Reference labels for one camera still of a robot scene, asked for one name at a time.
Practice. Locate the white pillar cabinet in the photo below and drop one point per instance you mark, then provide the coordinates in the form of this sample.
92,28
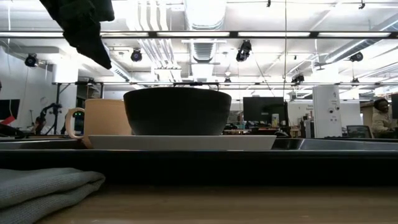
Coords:
323,109

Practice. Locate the black plastic serving tray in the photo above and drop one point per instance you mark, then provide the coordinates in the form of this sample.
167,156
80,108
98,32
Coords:
199,165

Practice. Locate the black computer monitor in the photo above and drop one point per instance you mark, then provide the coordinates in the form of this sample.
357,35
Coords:
264,109

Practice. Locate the black aluminium rig frame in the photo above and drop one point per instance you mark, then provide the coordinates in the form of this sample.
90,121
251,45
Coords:
233,34

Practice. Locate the black wall monitor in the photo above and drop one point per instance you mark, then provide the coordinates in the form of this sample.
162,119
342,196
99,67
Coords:
9,109

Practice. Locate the white round plate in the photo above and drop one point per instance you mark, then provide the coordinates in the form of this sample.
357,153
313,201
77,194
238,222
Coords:
183,142

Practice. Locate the dark office chair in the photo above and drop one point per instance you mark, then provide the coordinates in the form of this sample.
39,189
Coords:
359,132

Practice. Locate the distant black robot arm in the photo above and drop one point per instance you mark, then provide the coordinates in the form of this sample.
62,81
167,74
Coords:
54,109

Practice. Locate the grey cloth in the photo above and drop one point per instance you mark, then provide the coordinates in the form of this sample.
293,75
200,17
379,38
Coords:
40,189

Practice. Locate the white ceiling ventilation duct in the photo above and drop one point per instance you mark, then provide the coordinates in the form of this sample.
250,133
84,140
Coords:
203,51

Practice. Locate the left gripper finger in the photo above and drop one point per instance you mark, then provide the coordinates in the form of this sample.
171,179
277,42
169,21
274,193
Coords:
90,46

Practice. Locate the red object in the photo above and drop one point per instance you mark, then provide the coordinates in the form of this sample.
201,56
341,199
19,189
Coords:
6,120

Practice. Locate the person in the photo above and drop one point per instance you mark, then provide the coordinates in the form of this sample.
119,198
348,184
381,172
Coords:
381,121
38,123

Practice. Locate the black bowl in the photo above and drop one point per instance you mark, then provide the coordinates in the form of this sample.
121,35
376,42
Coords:
177,112

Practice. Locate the black ceiling-mounted camera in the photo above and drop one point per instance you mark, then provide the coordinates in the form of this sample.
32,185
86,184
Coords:
297,78
244,51
31,60
356,57
136,56

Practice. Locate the orange mug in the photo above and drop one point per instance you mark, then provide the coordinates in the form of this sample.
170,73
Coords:
105,118

